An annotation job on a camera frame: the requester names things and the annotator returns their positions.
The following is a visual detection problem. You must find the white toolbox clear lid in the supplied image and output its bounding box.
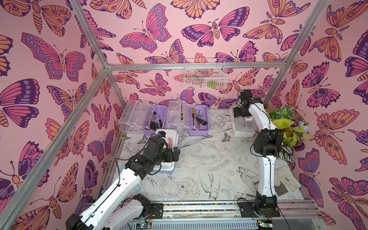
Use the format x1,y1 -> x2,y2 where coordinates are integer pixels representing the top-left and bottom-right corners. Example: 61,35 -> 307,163
230,103 -> 258,138

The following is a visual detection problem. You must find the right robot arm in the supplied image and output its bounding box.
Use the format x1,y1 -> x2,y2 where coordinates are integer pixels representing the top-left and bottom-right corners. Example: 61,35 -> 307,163
233,90 -> 284,217

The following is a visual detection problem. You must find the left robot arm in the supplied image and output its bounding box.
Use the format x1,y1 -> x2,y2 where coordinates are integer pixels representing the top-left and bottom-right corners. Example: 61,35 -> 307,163
66,129 -> 180,230

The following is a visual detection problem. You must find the yellow screwdriver in lid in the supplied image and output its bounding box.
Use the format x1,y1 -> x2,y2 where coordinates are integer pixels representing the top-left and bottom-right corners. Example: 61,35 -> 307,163
180,104 -> 184,121

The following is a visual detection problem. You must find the adjustable wrench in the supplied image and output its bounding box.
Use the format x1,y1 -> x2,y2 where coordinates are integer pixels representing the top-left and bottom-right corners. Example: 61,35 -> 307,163
196,110 -> 203,129

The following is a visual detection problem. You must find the potted green plant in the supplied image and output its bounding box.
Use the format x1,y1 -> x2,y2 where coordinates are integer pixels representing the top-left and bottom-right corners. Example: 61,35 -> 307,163
266,105 -> 312,165

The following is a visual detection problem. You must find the work glove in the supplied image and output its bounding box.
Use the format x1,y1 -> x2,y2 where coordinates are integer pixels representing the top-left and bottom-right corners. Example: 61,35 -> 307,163
251,166 -> 302,196

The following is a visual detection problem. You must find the black handled tool purple box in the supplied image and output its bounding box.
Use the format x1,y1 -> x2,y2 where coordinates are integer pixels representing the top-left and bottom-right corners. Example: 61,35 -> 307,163
196,117 -> 207,126

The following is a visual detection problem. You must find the white wire basket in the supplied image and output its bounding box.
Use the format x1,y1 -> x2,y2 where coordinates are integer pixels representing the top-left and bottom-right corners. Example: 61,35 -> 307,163
182,58 -> 228,90

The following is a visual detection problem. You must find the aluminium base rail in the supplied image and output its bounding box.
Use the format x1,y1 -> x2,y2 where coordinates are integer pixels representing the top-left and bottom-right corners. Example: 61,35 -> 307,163
77,199 -> 325,230

